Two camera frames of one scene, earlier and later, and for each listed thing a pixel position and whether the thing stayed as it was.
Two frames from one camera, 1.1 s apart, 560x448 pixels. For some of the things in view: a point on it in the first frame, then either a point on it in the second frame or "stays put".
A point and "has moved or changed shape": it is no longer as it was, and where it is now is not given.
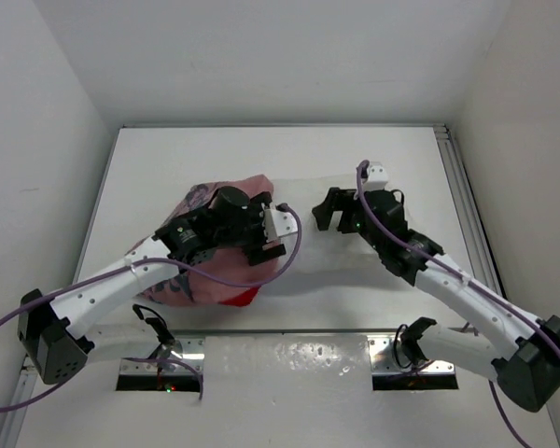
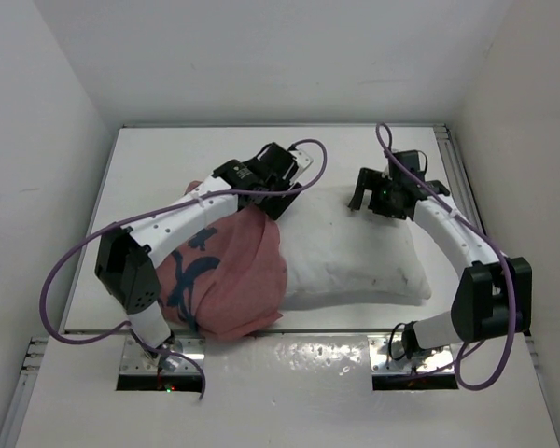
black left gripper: [255, 208] → [274, 205]
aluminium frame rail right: [469, 221] stays put
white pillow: [328, 249] has moved or changed shape
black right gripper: [342, 211] → [371, 188]
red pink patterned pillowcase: [228, 263] has moved or changed shape
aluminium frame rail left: [14, 419] stays put
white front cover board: [281, 390] stays put
